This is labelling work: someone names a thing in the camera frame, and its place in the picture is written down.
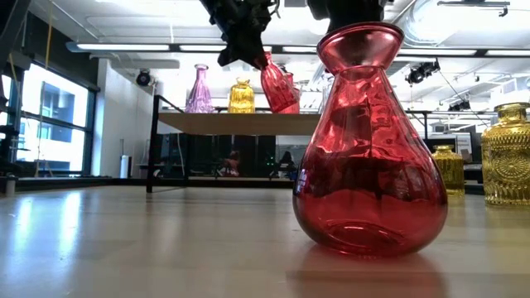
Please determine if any person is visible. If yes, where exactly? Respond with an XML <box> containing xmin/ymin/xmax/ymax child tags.
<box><xmin>276</xmin><ymin>151</ymin><xmax>296</xmax><ymax>179</ymax></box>
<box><xmin>223</xmin><ymin>149</ymin><xmax>242</xmax><ymax>178</ymax></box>

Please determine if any small yellow glass vase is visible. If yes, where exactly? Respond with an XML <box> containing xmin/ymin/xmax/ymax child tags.
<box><xmin>431</xmin><ymin>144</ymin><xmax>466</xmax><ymax>197</ymax></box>

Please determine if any yellow ribbed glass vase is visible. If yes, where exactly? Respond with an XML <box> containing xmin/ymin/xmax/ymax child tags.
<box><xmin>228</xmin><ymin>77</ymin><xmax>257</xmax><ymax>114</ymax></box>

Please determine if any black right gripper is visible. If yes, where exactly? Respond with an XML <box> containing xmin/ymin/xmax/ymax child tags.
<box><xmin>308</xmin><ymin>0</ymin><xmax>386</xmax><ymax>33</ymax></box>

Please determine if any purple tall glass vase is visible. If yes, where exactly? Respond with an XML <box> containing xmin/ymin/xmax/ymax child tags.
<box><xmin>185</xmin><ymin>63</ymin><xmax>216</xmax><ymax>114</ymax></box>

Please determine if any large yellow embossed glass vase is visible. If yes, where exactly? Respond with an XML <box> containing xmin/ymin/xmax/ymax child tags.
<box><xmin>481</xmin><ymin>102</ymin><xmax>530</xmax><ymax>207</ymax></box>

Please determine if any large window black frame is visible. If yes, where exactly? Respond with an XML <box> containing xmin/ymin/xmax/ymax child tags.
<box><xmin>0</xmin><ymin>61</ymin><xmax>99</xmax><ymax>185</ymax></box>

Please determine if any red ribbed cylinder glass vase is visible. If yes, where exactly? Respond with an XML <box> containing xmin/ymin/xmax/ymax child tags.
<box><xmin>283</xmin><ymin>70</ymin><xmax>301</xmax><ymax>115</ymax></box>

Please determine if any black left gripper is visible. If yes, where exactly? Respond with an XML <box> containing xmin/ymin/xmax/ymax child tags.
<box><xmin>200</xmin><ymin>0</ymin><xmax>277</xmax><ymax>70</ymax></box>

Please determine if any black metal table frame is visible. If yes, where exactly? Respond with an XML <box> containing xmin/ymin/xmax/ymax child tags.
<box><xmin>0</xmin><ymin>175</ymin><xmax>485</xmax><ymax>198</ymax></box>

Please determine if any red ribbed flared glass vase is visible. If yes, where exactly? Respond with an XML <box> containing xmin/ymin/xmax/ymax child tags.
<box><xmin>259</xmin><ymin>51</ymin><xmax>301</xmax><ymax>114</ymax></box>

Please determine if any yellow hanging strap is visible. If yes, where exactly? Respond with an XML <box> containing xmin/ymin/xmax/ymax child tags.
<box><xmin>43</xmin><ymin>0</ymin><xmax>55</xmax><ymax>71</ymax></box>

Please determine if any black ceiling spotlight cluster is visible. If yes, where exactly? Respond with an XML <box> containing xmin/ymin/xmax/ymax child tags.
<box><xmin>405</xmin><ymin>60</ymin><xmax>441</xmax><ymax>86</ymax></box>

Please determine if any long ceiling light bar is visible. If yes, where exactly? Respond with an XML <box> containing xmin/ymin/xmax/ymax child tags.
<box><xmin>65</xmin><ymin>40</ymin><xmax>530</xmax><ymax>58</ymax></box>

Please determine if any red teardrop glass vase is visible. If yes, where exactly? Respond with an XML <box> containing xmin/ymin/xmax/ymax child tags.
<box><xmin>292</xmin><ymin>21</ymin><xmax>449</xmax><ymax>257</ymax></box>

